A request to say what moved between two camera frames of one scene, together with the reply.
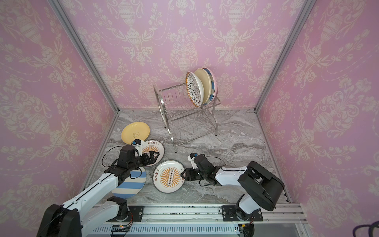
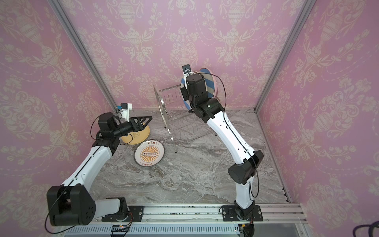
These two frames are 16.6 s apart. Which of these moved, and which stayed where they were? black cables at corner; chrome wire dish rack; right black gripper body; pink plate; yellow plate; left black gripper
Moved: right black gripper body; left black gripper
Stayed: pink plate; chrome wire dish rack; black cables at corner; yellow plate
